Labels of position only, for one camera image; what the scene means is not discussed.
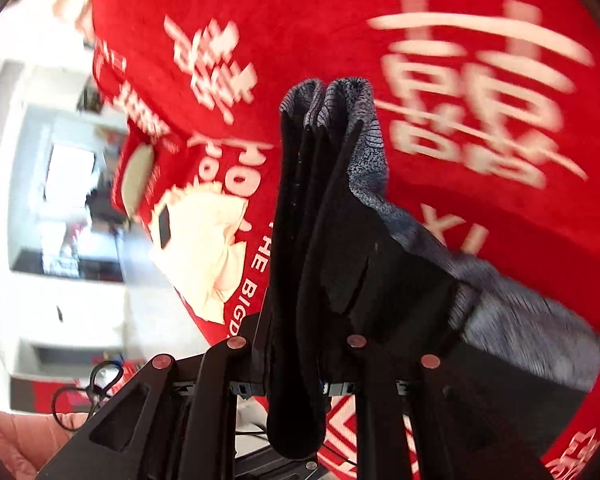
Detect black pants patterned waistband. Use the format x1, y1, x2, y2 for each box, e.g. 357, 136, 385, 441
268, 78, 600, 454

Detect black cable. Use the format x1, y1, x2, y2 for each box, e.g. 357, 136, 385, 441
50, 360, 127, 432

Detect pink sleeve forearm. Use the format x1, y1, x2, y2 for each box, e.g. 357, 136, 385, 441
0, 411, 87, 479

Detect red blanket white characters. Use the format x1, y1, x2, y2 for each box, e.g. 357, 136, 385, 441
92, 0, 600, 479

